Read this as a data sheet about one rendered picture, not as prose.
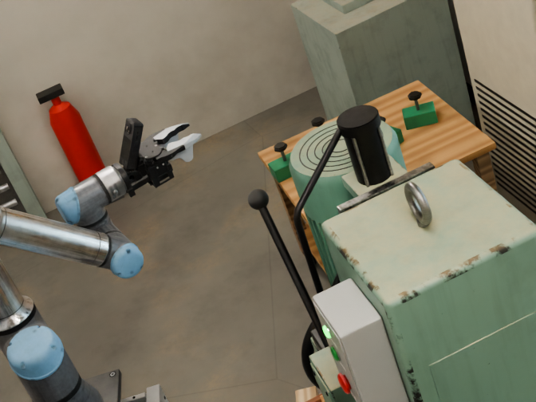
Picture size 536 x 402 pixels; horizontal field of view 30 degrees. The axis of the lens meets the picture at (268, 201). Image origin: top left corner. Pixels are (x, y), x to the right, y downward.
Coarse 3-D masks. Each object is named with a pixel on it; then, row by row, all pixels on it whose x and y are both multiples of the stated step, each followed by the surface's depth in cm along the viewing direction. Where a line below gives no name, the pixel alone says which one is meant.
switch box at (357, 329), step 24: (336, 288) 132; (336, 312) 128; (360, 312) 127; (336, 336) 125; (360, 336) 125; (384, 336) 126; (360, 360) 127; (384, 360) 128; (360, 384) 129; (384, 384) 130
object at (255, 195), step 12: (252, 192) 164; (264, 192) 164; (252, 204) 163; (264, 204) 163; (264, 216) 164; (276, 228) 164; (276, 240) 164; (288, 252) 164; (288, 264) 163; (300, 288) 163; (312, 312) 163; (324, 336) 163
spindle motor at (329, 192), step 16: (320, 128) 162; (336, 128) 160; (384, 128) 156; (304, 144) 159; (320, 144) 158; (304, 160) 155; (336, 160) 152; (400, 160) 154; (304, 176) 152; (320, 176) 150; (336, 176) 149; (320, 192) 151; (336, 192) 150; (304, 208) 159; (320, 208) 154; (336, 208) 152; (320, 224) 157; (320, 240) 160; (336, 272) 162
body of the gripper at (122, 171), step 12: (144, 144) 232; (156, 144) 231; (144, 156) 229; (156, 156) 228; (120, 168) 227; (144, 168) 231; (156, 168) 231; (168, 168) 232; (132, 180) 231; (144, 180) 232; (156, 180) 232; (132, 192) 232
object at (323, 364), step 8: (320, 352) 150; (328, 352) 149; (312, 360) 149; (320, 360) 148; (328, 360) 148; (312, 368) 150; (320, 368) 147; (328, 368) 146; (336, 368) 146; (320, 376) 147; (328, 376) 145; (336, 376) 145; (320, 384) 149; (328, 384) 144; (336, 384) 143; (328, 392) 144; (336, 392) 143; (344, 392) 144; (328, 400) 149; (336, 400) 144; (344, 400) 144; (352, 400) 145
